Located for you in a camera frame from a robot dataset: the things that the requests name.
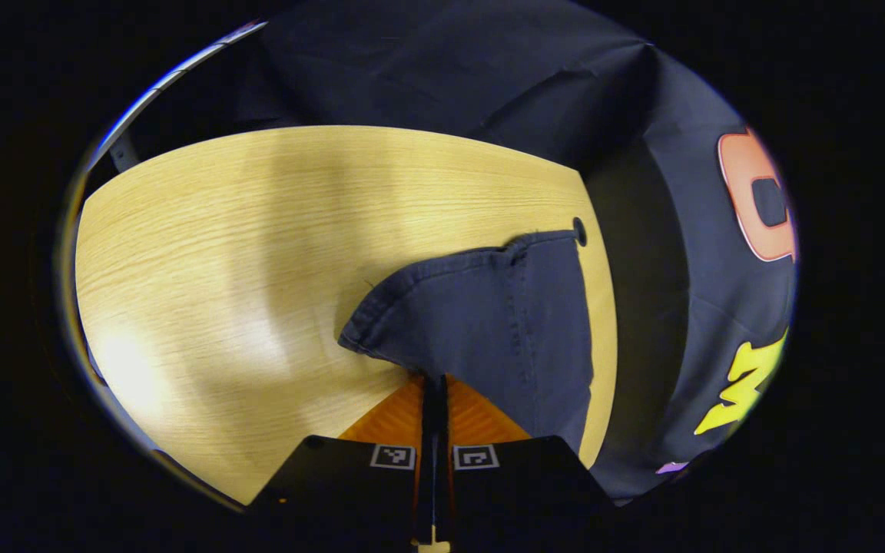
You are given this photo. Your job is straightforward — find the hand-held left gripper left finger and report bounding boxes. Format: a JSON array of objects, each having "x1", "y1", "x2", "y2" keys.
[{"x1": 247, "y1": 374, "x2": 436, "y2": 551}]

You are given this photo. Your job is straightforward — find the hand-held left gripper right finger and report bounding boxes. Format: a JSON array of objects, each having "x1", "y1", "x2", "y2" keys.
[{"x1": 435, "y1": 374, "x2": 618, "y2": 551}]

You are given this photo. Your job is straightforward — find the dark grey jeans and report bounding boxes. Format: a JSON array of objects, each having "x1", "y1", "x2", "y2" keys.
[{"x1": 337, "y1": 228, "x2": 595, "y2": 454}]

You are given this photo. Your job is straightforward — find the black backdrop cloth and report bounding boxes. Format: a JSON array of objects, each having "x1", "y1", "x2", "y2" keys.
[{"x1": 231, "y1": 0, "x2": 799, "y2": 504}]

